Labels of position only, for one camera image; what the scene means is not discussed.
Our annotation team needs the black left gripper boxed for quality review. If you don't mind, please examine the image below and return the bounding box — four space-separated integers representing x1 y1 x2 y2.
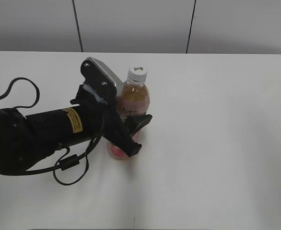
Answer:
70 84 152 157

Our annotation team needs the peach oolong tea bottle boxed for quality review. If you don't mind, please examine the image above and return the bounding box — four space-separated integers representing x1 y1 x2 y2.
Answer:
106 78 150 160

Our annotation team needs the white bottle cap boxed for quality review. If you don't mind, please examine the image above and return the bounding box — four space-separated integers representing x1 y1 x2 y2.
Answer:
127 65 148 84

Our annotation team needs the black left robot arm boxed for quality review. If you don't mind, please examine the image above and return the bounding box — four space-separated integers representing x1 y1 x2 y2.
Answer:
0 87 152 176

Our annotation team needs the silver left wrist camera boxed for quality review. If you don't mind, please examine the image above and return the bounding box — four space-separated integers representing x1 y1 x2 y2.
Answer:
81 57 124 104

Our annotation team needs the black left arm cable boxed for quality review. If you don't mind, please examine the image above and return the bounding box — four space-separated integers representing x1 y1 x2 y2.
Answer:
0 77 107 185

